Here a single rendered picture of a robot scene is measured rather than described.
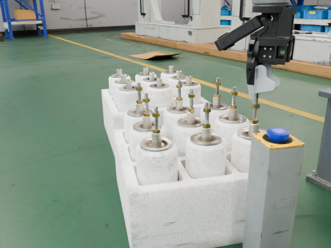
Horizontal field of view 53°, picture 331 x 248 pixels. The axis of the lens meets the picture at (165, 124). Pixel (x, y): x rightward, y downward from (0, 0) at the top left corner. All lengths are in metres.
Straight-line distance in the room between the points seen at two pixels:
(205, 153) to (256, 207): 0.16
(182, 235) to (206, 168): 0.16
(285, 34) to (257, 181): 0.30
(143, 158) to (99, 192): 0.38
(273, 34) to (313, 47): 2.19
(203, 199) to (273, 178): 0.19
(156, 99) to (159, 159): 0.56
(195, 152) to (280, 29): 0.31
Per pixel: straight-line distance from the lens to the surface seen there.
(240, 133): 0.82
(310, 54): 2.95
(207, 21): 4.14
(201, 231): 0.81
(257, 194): 0.67
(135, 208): 0.73
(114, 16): 7.44
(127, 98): 1.22
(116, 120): 1.20
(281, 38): 0.73
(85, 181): 1.14
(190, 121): 0.88
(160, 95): 1.24
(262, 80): 0.76
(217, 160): 0.76
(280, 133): 0.63
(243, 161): 0.81
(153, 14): 5.20
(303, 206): 1.05
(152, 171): 0.73
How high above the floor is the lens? 0.55
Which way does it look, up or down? 20 degrees down
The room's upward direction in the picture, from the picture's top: 1 degrees counter-clockwise
